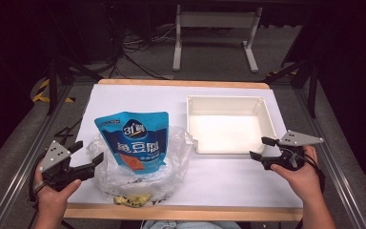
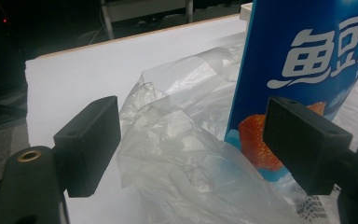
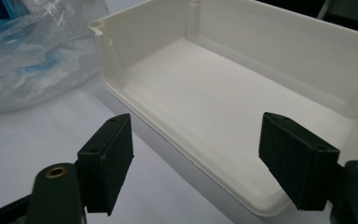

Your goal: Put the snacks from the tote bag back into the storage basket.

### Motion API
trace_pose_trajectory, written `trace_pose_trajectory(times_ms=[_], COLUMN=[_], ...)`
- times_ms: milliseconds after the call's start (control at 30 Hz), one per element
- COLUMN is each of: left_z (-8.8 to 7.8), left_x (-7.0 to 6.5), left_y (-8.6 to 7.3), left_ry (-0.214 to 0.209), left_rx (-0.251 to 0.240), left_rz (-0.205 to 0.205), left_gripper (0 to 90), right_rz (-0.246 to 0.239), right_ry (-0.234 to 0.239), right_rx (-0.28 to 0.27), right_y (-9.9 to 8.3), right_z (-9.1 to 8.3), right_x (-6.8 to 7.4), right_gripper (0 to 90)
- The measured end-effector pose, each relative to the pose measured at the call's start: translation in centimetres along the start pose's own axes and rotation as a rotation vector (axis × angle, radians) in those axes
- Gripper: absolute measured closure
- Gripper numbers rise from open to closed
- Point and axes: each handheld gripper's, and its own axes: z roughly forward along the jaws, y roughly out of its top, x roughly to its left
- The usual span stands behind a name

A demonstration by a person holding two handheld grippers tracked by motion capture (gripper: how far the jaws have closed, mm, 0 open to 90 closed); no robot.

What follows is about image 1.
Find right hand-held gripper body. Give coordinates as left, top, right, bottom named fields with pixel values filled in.
left=261, top=129, right=325, bottom=172

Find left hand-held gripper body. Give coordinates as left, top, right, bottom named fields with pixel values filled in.
left=38, top=140, right=78, bottom=192

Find blue snack pouch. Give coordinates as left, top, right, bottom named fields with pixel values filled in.
left=93, top=111, right=171, bottom=176

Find clear plastic bag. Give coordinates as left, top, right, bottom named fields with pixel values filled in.
left=86, top=125, right=198, bottom=205

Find person's left hand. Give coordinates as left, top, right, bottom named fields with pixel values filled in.
left=32, top=163, right=82, bottom=214

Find person's right hand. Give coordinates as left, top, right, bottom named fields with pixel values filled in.
left=270, top=145, right=324, bottom=200

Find white paper sheet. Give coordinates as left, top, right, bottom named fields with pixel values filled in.
left=67, top=83, right=305, bottom=210

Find white plastic bin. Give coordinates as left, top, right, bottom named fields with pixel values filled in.
left=186, top=94, right=278, bottom=156

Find black tripod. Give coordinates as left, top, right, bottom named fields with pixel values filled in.
left=262, top=59, right=320, bottom=119
left=45, top=56, right=105, bottom=116

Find yellow and black packet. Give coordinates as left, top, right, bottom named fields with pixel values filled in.
left=112, top=194, right=153, bottom=209

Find yellow black floor tape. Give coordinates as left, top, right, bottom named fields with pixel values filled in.
left=31, top=78, right=76, bottom=104

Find white metal stand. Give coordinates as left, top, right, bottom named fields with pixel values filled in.
left=172, top=4, right=264, bottom=73

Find aluminium frame rail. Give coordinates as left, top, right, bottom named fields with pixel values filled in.
left=0, top=83, right=76, bottom=229
left=294, top=86, right=366, bottom=229

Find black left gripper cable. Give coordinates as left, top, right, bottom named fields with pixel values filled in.
left=27, top=152, right=46, bottom=208

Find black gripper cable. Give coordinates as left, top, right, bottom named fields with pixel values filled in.
left=27, top=152, right=46, bottom=208
left=300, top=154, right=327, bottom=196

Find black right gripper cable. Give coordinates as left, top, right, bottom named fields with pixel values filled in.
left=300, top=154, right=327, bottom=196

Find black floor cables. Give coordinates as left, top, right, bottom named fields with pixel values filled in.
left=107, top=22, right=179, bottom=81

